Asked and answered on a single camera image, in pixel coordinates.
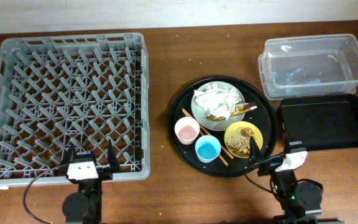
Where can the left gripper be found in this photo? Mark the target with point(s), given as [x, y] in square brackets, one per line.
[113, 167]

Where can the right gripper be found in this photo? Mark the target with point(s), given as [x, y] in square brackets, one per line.
[265, 168]

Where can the yellow bowl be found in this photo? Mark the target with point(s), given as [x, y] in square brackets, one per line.
[241, 124]

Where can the food scraps pile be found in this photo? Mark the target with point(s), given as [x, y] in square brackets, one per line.
[238, 141]

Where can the brown snack wrapper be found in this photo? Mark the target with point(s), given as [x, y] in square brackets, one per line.
[240, 108]

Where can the grey round plate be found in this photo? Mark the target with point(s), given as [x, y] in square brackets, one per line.
[201, 116]

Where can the blue cup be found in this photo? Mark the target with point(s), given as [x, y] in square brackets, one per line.
[207, 148]

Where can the white tissue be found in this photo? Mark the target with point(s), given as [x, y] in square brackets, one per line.
[218, 100]

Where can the pink cup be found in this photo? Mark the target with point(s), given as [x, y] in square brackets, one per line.
[187, 130]

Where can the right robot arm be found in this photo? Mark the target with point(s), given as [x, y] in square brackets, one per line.
[300, 199]

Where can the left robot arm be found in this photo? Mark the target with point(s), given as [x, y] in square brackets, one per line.
[85, 205]

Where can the grey dishwasher rack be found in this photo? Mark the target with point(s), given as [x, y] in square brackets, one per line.
[89, 92]

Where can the black rectangular tray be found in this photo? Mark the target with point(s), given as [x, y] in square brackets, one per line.
[321, 122]

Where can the round black tray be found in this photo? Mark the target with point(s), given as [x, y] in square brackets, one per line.
[263, 118]

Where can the clear plastic bin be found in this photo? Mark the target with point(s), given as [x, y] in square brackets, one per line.
[313, 65]

